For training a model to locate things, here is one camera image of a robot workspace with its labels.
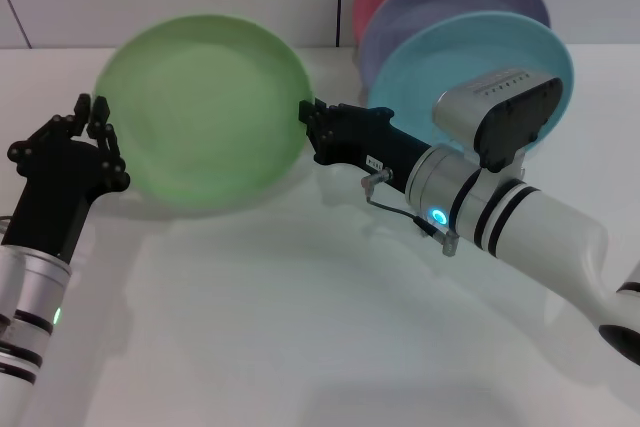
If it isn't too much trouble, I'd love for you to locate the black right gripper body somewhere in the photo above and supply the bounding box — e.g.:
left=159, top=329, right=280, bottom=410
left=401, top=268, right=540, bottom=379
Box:
left=322, top=103, right=433, bottom=193

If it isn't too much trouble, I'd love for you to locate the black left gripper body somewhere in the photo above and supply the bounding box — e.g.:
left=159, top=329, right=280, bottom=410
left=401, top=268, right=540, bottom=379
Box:
left=2, top=139, right=108, bottom=265

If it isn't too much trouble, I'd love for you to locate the green round plate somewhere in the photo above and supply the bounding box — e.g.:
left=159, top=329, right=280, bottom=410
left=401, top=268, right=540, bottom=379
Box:
left=93, top=13, right=316, bottom=216

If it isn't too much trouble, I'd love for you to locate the blue round plate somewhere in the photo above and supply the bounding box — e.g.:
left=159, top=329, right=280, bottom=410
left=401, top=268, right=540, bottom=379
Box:
left=366, top=10, right=576, bottom=161

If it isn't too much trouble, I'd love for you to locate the purple round plate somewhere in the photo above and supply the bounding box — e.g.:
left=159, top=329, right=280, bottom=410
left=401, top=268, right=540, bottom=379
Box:
left=358, top=0, right=553, bottom=93

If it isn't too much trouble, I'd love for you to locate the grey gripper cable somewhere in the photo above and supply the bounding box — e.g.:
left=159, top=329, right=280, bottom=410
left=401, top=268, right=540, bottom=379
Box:
left=360, top=169, right=462, bottom=258

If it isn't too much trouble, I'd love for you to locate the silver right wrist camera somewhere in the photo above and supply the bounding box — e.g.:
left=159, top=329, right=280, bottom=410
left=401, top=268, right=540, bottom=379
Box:
left=432, top=66, right=566, bottom=174

